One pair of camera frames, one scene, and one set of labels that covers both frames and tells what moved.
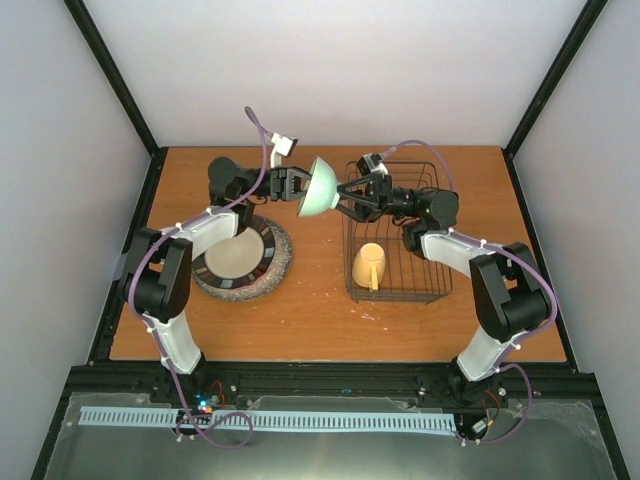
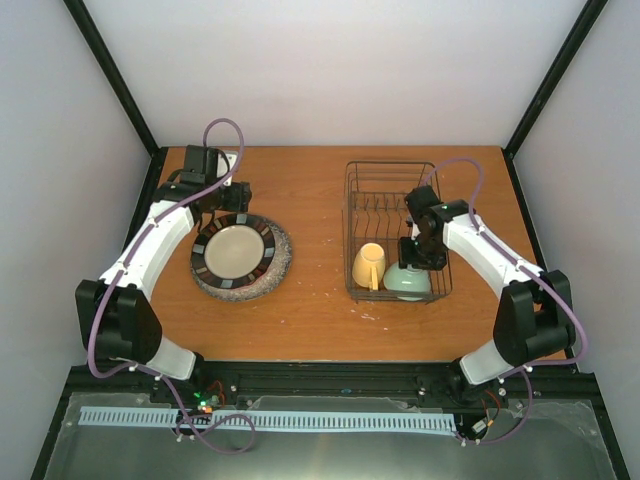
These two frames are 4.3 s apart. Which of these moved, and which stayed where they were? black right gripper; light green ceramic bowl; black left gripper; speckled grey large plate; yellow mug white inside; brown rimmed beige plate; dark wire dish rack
Moved: black right gripper; light green ceramic bowl; black left gripper
Stayed: yellow mug white inside; speckled grey large plate; dark wire dish rack; brown rimmed beige plate
